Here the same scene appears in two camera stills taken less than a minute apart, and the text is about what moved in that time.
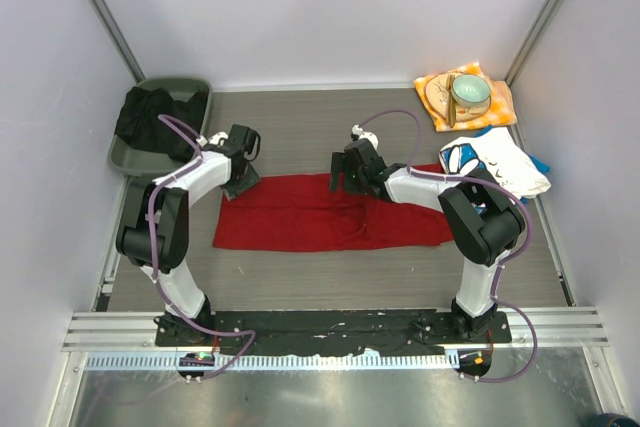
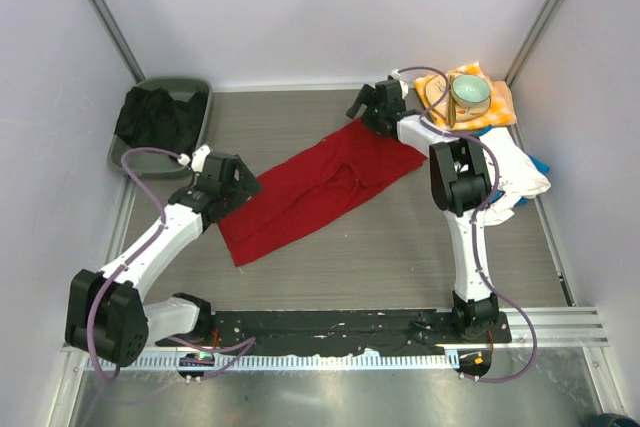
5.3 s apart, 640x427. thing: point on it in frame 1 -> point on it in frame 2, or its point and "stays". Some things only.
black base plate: x=332 y=329 stays
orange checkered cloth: x=501 y=110 stays
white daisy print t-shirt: x=497 y=153 stays
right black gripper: x=340 y=163 -> x=364 y=96
